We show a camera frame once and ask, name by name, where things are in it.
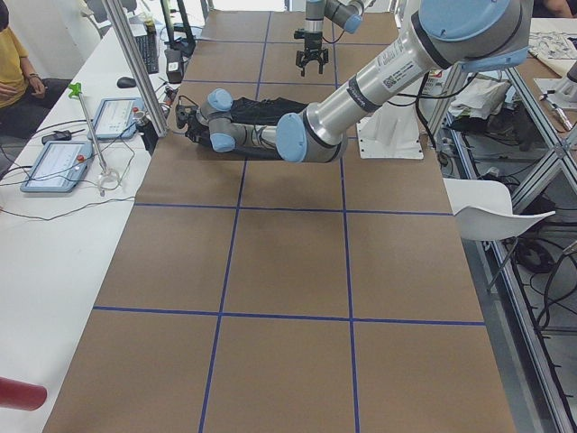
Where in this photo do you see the black graphic t-shirt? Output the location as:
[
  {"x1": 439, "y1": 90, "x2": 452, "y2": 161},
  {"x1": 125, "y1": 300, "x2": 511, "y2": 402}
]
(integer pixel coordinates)
[{"x1": 184, "y1": 96, "x2": 312, "y2": 159}]

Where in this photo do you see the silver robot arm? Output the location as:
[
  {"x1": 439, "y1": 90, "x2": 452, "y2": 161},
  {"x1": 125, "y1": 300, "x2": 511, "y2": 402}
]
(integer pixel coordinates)
[
  {"x1": 294, "y1": 0, "x2": 374, "y2": 77},
  {"x1": 176, "y1": 1, "x2": 533, "y2": 163}
]

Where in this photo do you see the person in yellow shirt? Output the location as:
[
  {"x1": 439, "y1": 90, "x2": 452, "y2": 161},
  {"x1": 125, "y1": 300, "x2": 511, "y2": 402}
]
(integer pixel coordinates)
[{"x1": 1, "y1": 1, "x2": 70, "y2": 139}]

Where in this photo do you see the black computer mouse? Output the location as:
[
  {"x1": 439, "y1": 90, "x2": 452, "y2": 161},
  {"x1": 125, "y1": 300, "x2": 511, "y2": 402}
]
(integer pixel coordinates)
[{"x1": 116, "y1": 77, "x2": 136, "y2": 88}]

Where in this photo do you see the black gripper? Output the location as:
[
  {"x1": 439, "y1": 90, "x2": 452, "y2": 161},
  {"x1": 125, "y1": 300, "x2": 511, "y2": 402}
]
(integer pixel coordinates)
[
  {"x1": 296, "y1": 29, "x2": 329, "y2": 77},
  {"x1": 185, "y1": 113, "x2": 212, "y2": 147}
]

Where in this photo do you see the aluminium frame post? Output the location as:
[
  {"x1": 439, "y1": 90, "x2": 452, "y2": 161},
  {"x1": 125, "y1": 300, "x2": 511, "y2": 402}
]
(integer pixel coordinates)
[{"x1": 103, "y1": 0, "x2": 169, "y2": 138}]

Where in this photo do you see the far teach pendant tablet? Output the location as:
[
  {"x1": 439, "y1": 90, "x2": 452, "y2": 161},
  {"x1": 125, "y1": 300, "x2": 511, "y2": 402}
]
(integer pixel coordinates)
[{"x1": 93, "y1": 97, "x2": 144, "y2": 141}]

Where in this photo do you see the near teach pendant tablet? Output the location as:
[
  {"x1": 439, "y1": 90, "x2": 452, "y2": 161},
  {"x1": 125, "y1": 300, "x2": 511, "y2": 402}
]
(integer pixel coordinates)
[{"x1": 20, "y1": 141, "x2": 93, "y2": 193}]

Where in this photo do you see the black water bottle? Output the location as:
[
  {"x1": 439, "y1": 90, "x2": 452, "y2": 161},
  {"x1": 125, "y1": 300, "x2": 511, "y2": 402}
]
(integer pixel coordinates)
[{"x1": 133, "y1": 107, "x2": 158, "y2": 155}]

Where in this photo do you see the teach pendant tablet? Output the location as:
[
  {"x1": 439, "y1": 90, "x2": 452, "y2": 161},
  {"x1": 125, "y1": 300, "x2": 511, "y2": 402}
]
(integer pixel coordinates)
[
  {"x1": 93, "y1": 97, "x2": 144, "y2": 141},
  {"x1": 20, "y1": 141, "x2": 93, "y2": 193}
]

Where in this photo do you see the red cylinder bottle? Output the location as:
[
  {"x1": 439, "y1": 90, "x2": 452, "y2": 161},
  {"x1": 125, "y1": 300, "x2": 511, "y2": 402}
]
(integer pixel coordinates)
[{"x1": 0, "y1": 377, "x2": 48, "y2": 411}]

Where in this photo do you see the black keyboard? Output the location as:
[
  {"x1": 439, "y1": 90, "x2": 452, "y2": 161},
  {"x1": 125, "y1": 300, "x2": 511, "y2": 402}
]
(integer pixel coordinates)
[{"x1": 134, "y1": 33, "x2": 159, "y2": 74}]

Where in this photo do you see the white plastic chair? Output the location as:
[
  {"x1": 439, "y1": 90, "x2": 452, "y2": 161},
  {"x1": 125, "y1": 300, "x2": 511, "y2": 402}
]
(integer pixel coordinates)
[{"x1": 444, "y1": 179, "x2": 555, "y2": 241}]

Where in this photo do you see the metal stand green top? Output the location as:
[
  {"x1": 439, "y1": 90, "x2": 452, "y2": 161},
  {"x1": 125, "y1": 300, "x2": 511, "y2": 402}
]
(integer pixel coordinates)
[{"x1": 68, "y1": 82, "x2": 121, "y2": 198}]

